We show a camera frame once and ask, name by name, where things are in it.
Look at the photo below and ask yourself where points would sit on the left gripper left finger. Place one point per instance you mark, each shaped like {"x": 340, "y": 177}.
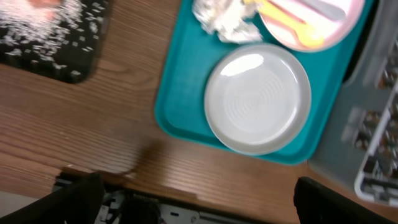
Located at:
{"x": 77, "y": 203}

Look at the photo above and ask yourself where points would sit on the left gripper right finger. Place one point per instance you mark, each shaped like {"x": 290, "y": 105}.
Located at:
{"x": 317, "y": 204}

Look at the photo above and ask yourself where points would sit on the grey round plate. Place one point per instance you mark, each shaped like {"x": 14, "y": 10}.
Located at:
{"x": 257, "y": 99}

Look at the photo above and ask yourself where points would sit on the white napkin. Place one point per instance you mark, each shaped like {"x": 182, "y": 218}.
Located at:
{"x": 228, "y": 19}

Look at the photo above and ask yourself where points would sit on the orange sponge cube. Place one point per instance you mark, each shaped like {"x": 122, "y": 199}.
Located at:
{"x": 45, "y": 3}

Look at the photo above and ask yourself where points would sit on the grey dishwasher rack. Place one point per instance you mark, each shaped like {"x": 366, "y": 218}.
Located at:
{"x": 358, "y": 148}

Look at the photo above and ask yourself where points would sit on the black plastic bin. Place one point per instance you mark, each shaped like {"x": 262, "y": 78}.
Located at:
{"x": 46, "y": 46}

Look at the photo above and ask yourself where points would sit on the yellow plastic spoon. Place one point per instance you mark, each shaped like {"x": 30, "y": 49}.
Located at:
{"x": 307, "y": 35}

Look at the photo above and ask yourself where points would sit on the teal plastic tray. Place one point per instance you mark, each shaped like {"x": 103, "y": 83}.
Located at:
{"x": 179, "y": 107}

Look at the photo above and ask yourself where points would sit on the white round plate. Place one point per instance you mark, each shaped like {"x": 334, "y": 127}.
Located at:
{"x": 332, "y": 31}

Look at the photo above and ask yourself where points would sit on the light blue plastic knife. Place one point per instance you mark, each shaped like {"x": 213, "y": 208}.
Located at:
{"x": 327, "y": 10}

